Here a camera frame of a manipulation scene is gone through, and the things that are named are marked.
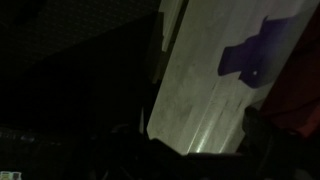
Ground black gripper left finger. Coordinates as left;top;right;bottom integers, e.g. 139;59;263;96
110;123;152;158

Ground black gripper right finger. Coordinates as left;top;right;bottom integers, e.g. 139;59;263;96
241;106;278;158

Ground small pale bottles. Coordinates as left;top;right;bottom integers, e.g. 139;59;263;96
0;170;23;180

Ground red cloth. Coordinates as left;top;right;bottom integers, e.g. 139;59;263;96
259;9;320;138

